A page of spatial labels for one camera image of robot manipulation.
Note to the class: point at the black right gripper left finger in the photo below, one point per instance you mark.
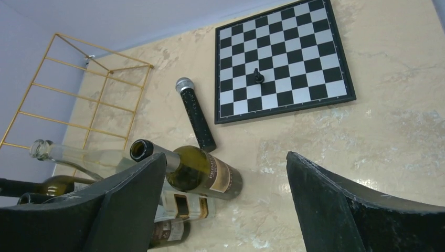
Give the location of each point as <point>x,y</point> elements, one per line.
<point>114,214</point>

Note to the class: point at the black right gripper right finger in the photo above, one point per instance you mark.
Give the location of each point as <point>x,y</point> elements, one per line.
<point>338,214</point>

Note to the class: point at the square clear liquor bottle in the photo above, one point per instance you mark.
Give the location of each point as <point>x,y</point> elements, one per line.
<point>175,204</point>

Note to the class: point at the olive green wine bottle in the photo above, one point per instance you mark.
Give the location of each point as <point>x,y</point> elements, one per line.
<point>165,233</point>

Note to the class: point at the clear wine bottle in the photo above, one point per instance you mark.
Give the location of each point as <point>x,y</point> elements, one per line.
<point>98,164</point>

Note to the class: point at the green bottle tan label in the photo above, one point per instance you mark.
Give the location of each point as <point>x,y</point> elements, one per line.
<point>190,169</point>

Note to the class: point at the black handheld microphone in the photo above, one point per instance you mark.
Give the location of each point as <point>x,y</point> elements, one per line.
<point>185,87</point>

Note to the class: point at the black chess pawn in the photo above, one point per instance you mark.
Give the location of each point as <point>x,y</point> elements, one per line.
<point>258,77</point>

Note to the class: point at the black white chessboard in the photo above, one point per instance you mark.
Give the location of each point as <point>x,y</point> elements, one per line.
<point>298,50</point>

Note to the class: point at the gold wire wine rack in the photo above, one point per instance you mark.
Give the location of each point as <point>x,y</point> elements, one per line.
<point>72,92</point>

